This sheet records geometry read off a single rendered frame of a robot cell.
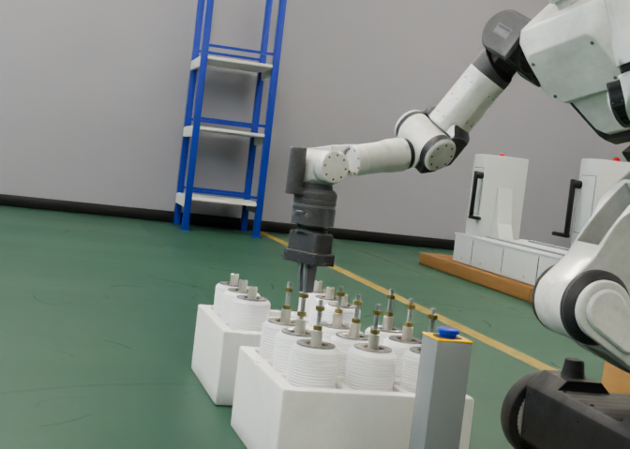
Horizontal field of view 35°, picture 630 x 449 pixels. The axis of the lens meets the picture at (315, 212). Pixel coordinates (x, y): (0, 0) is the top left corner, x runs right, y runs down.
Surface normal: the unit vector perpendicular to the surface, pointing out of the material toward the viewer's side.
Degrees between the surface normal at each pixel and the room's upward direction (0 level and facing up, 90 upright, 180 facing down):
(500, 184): 90
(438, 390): 90
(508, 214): 78
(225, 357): 90
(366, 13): 90
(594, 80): 133
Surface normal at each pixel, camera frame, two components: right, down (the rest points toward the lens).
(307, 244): -0.69, -0.04
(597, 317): 0.25, 0.07
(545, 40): -0.89, -0.10
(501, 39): -0.69, -0.35
